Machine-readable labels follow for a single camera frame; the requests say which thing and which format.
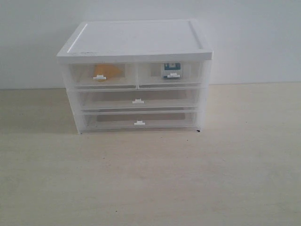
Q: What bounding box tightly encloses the white plastic drawer cabinet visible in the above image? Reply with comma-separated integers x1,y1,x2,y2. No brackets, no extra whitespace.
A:
56,19,213,134

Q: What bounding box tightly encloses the yellow cheese block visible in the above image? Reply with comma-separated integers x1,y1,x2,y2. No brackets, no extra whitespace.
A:
93,64,123,82

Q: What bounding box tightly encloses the clear middle wide drawer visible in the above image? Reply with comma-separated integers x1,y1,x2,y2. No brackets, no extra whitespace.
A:
78,89,200,111

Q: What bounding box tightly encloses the clear bottom wide drawer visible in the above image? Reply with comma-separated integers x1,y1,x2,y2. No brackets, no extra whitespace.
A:
83,110,201,130

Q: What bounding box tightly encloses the white teal labelled bottle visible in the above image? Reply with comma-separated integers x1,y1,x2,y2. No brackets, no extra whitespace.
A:
161,63,182,80

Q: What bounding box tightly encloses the clear wide drawer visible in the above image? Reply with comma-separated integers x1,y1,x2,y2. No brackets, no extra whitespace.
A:
78,89,200,111
83,110,201,130

